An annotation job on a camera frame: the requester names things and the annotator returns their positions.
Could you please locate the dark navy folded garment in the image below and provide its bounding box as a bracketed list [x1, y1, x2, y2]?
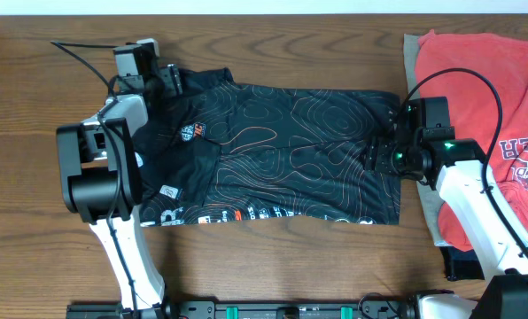
[439, 246, 485, 282]

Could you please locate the black orange-patterned jersey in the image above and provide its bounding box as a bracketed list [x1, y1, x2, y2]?
[133, 68, 400, 227]

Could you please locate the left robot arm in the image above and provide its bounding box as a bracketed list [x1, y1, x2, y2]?
[56, 38, 182, 318]

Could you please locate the grey folded cloth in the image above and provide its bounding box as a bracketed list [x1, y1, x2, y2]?
[402, 34, 451, 248]

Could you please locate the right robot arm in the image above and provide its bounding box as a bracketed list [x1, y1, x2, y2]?
[362, 97, 528, 318]

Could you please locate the red printed t-shirt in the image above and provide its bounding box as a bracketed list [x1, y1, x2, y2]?
[415, 31, 528, 231]

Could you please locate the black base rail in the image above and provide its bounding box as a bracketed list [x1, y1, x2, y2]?
[66, 297, 420, 319]

